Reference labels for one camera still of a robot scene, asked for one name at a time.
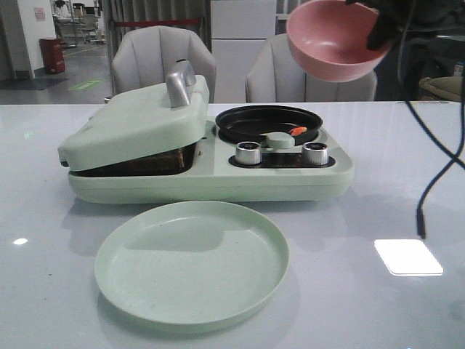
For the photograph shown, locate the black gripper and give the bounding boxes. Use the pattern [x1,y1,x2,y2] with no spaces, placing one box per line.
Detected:
[345,0,464,51]

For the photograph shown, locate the pink plastic bowl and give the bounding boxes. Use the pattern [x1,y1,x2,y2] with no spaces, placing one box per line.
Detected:
[286,1,392,82]

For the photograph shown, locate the orange shrimp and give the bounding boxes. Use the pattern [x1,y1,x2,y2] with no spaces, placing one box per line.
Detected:
[288,127,307,137]

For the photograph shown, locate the breakfast maker hinged lid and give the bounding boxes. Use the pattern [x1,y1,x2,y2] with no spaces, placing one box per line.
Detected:
[57,61,209,171]

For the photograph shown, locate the bread slice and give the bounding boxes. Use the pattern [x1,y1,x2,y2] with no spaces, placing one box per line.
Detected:
[70,143,197,177]

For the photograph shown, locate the mint green breakfast maker base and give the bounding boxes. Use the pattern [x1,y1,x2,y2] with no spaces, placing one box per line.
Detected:
[68,117,355,204]

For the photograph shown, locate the dark washing machine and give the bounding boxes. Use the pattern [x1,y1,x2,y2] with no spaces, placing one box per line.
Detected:
[403,33,464,100]

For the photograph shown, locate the olive cushion seat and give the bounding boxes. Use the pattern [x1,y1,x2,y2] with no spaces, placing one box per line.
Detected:
[418,76,462,102]

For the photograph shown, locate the right beige upholstered chair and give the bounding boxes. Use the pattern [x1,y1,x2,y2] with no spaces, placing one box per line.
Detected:
[245,33,377,103]

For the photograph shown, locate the beige upholstered chair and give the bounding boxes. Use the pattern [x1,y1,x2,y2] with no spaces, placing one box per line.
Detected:
[245,33,377,103]
[111,26,217,103]

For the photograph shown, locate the right silver control knob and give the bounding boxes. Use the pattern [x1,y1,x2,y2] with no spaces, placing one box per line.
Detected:
[301,142,329,166]

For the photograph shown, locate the silver control knob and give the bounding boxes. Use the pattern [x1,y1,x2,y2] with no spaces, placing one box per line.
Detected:
[301,142,329,166]
[235,141,262,166]

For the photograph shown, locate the white refrigerator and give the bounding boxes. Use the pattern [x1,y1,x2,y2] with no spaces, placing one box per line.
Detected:
[211,1,277,103]

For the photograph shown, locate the black round frying pan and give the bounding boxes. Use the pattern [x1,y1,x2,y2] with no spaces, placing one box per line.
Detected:
[216,105,323,149]

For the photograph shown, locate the left silver control knob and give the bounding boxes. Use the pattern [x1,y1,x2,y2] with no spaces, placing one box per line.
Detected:
[235,141,262,166]

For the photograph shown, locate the red barrier belt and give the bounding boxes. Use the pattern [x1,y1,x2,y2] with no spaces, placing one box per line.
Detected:
[113,17,203,28]

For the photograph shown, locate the left beige upholstered chair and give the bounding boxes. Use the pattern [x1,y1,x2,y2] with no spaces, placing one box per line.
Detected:
[111,26,217,103]

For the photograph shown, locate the mint green round plate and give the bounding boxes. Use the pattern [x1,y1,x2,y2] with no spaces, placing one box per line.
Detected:
[94,201,289,332]

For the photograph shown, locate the red trash bin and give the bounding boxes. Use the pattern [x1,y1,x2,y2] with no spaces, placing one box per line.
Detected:
[39,38,65,74]

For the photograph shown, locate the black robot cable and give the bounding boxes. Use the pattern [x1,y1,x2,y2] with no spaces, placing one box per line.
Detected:
[396,0,465,240]

